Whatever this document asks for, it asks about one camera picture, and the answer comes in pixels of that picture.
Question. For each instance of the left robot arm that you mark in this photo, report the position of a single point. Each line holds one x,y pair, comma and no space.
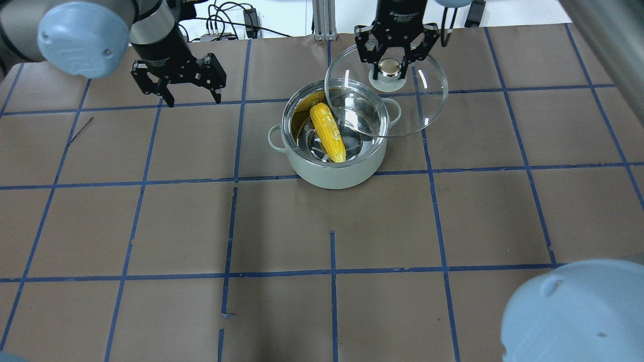
90,38

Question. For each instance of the yellow corn cob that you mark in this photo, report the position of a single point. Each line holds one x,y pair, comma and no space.
328,132

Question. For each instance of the aluminium frame post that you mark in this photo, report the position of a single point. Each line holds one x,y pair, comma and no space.
324,20

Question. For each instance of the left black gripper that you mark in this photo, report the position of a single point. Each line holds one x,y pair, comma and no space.
162,54

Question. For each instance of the pale green cooking pot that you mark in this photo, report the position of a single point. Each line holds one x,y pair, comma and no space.
298,140

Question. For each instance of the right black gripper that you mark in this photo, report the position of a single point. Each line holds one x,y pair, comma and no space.
401,15

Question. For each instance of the glass pot lid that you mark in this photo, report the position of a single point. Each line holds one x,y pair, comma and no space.
386,90

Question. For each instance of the black power adapter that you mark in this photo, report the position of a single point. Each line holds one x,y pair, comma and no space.
252,23

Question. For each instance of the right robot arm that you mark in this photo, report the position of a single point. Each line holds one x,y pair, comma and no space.
535,162

